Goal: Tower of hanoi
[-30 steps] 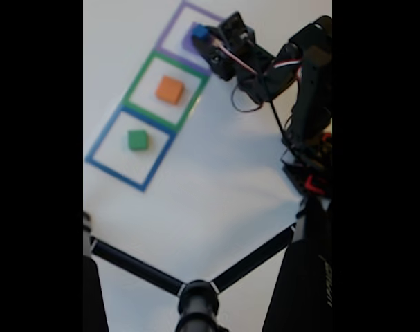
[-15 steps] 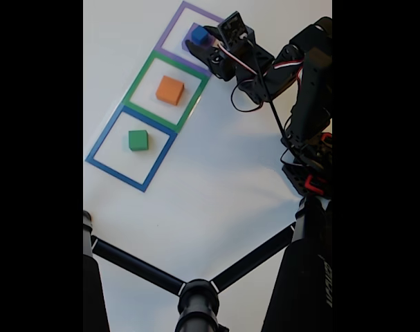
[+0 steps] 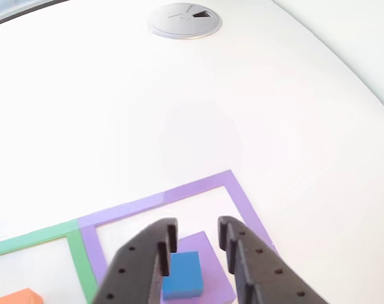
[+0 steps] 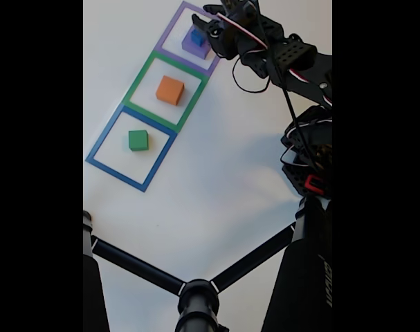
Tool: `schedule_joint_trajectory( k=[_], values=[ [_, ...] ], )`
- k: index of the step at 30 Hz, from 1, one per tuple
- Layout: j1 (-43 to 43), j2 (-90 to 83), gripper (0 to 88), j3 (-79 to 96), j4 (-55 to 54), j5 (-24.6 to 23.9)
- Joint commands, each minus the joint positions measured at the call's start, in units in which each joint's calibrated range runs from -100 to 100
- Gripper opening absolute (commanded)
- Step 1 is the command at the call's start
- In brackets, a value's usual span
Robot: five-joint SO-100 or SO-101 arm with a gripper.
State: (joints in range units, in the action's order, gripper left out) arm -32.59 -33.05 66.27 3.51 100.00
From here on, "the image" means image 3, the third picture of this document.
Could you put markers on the purple square frame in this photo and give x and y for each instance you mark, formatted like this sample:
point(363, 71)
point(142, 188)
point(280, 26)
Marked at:
point(179, 193)

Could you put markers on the small blue cube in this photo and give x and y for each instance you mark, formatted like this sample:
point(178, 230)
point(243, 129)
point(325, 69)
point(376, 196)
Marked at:
point(183, 275)

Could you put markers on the purple block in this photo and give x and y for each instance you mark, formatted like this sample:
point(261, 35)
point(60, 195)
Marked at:
point(214, 269)

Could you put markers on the green square frame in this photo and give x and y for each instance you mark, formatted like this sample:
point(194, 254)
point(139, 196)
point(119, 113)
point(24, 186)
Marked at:
point(81, 259)

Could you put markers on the orange block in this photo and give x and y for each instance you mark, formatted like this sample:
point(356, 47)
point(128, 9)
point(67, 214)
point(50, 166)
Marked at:
point(17, 297)

